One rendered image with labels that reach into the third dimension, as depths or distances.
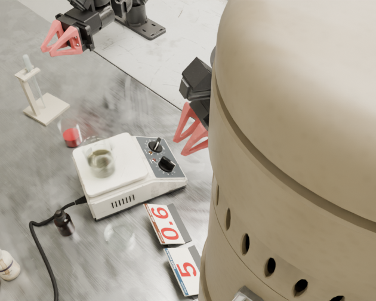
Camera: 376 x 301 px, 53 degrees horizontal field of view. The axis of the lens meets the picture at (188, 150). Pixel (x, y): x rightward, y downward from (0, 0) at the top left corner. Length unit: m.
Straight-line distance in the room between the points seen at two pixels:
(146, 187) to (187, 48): 0.53
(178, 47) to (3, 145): 0.54
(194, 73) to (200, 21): 0.67
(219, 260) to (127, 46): 1.03
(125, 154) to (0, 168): 0.30
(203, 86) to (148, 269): 0.34
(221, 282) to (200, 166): 0.67
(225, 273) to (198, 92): 0.46
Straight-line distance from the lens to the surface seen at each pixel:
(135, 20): 1.22
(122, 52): 1.14
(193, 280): 0.69
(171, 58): 1.11
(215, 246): 0.16
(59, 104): 1.00
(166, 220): 0.74
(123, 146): 0.76
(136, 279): 0.71
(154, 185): 0.74
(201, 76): 0.58
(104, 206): 0.74
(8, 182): 0.89
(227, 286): 0.17
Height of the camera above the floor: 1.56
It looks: 50 degrees down
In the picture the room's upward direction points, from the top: straight up
